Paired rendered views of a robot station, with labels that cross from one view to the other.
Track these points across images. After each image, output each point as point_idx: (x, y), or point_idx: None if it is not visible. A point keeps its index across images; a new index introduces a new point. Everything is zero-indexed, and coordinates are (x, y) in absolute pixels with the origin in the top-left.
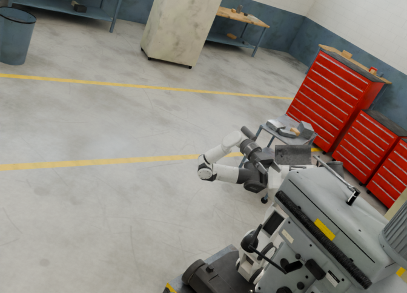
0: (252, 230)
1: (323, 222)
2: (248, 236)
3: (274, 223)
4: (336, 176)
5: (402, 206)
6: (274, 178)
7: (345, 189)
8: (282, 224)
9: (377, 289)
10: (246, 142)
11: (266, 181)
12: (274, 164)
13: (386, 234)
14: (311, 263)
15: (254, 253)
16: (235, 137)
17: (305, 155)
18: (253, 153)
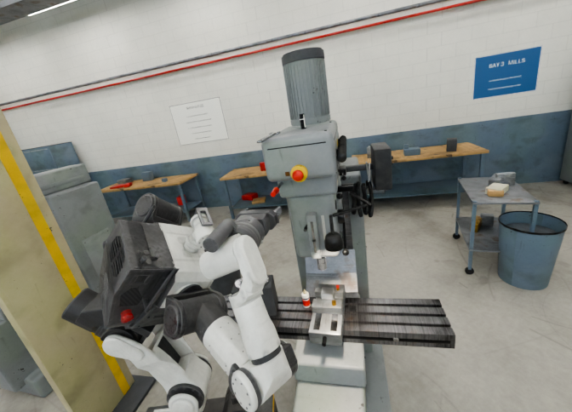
0: (180, 392)
1: (336, 139)
2: (337, 236)
3: (166, 352)
4: (271, 136)
5: (311, 92)
6: (200, 269)
7: (283, 133)
8: (334, 183)
9: None
10: (250, 230)
11: (201, 288)
12: None
13: (323, 112)
14: (345, 168)
15: (209, 376)
16: (251, 245)
17: (145, 228)
18: (264, 220)
